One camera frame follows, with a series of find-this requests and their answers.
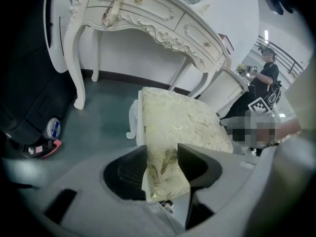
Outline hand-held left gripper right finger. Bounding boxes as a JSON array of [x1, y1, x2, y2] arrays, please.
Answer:
[[177, 143, 259, 237]]

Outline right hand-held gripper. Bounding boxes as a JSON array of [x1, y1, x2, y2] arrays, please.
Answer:
[[232, 96, 282, 149]]

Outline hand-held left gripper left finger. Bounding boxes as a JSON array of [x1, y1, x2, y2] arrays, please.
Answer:
[[4, 144, 186, 237]]

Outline cream upholstered footstool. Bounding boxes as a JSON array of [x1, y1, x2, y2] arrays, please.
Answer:
[[125, 86, 234, 202]]

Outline white ornate furniture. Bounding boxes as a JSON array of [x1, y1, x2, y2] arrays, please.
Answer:
[[63, 0, 233, 110]]

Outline person's right forearm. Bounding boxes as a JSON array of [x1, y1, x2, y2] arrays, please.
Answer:
[[274, 118, 303, 143]]

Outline white ornate side cabinet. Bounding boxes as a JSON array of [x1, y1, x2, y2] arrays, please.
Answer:
[[196, 67, 249, 118]]

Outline person's white t-shirt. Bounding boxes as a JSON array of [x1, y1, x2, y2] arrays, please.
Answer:
[[283, 58, 316, 133]]

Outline black balcony railing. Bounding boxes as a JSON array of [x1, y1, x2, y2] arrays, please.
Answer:
[[255, 35, 311, 80]]

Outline person's left patterned sneaker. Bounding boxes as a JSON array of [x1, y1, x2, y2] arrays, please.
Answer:
[[158, 200, 175, 215]]

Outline person's light grey trousers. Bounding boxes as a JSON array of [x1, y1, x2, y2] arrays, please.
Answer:
[[256, 132, 316, 237]]

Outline dark brown box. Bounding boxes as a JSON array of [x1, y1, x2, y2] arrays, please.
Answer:
[[218, 33, 235, 53]]

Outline white round blue labelled container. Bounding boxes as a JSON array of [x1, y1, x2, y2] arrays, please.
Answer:
[[41, 117, 61, 140]]

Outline beige patterned lanyard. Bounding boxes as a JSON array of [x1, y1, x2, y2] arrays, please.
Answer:
[[101, 0, 129, 30]]

